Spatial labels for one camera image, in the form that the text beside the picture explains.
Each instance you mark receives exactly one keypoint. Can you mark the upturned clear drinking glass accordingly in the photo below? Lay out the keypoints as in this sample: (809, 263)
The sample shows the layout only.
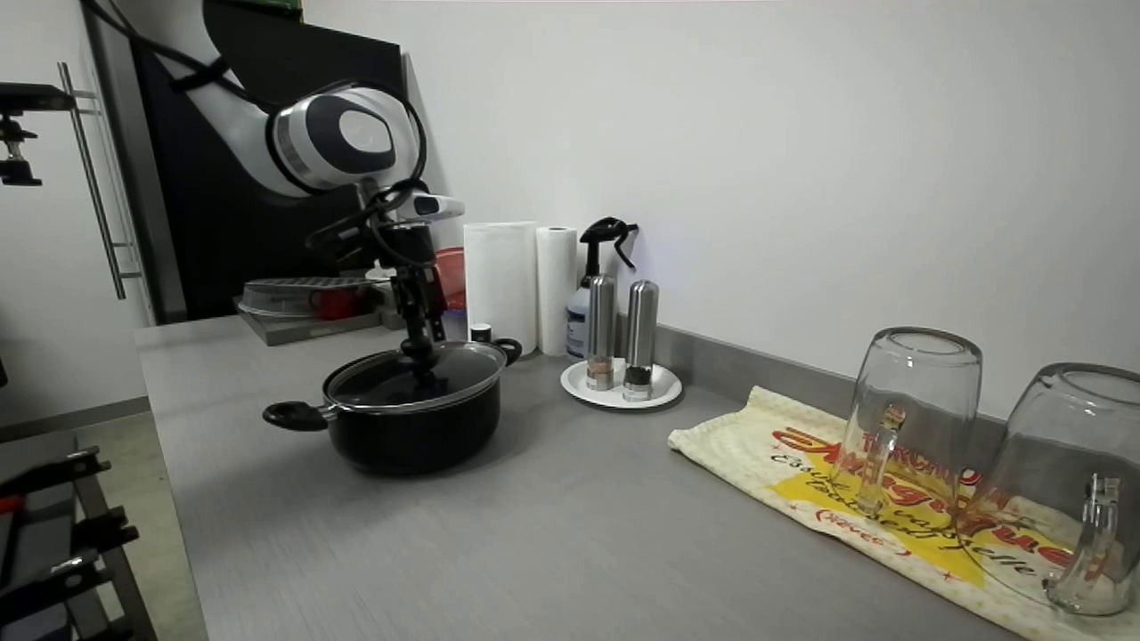
(1072, 440)
(915, 404)

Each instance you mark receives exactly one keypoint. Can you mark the green box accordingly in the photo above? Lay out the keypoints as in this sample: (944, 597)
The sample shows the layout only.
(283, 6)

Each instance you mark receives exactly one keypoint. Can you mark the spray bottle with black trigger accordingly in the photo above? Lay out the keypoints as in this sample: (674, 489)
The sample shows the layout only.
(578, 305)

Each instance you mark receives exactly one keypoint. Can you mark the black bar clamp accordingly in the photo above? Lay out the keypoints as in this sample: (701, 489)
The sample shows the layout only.
(56, 473)
(103, 536)
(60, 586)

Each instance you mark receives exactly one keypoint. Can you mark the clear container with orange lid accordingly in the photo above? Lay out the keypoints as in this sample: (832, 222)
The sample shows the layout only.
(298, 297)

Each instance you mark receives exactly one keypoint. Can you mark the steel spice grinder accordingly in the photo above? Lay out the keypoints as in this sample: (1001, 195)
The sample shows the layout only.
(642, 333)
(602, 327)

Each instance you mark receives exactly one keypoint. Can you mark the small white plate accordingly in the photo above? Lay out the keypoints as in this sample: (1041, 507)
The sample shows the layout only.
(660, 394)

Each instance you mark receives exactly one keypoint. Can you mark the dark grey tray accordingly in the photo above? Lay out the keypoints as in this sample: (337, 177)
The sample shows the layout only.
(343, 328)

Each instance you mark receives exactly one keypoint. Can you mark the printed cream dish towel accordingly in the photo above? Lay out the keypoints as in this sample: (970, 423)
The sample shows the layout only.
(762, 456)

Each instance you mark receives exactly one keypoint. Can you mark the black camera on mount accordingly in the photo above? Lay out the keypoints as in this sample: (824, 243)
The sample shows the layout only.
(21, 118)

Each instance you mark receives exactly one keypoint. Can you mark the stacked red lid containers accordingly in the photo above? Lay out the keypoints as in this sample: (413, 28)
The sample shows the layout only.
(451, 288)

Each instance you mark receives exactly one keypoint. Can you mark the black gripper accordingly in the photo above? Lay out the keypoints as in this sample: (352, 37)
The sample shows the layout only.
(413, 254)

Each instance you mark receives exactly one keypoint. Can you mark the narrow white paper towel roll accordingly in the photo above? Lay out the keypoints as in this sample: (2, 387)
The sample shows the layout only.
(556, 289)

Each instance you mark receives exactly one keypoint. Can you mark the wide white paper towel roll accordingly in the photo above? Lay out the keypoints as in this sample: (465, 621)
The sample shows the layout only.
(502, 288)

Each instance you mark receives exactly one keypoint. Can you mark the glass lid with black knob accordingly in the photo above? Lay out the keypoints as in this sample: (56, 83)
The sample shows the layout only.
(379, 387)

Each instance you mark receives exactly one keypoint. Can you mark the black refrigerator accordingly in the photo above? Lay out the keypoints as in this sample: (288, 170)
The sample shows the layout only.
(180, 216)

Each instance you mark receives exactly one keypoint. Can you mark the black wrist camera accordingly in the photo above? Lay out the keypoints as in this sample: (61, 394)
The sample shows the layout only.
(343, 239)

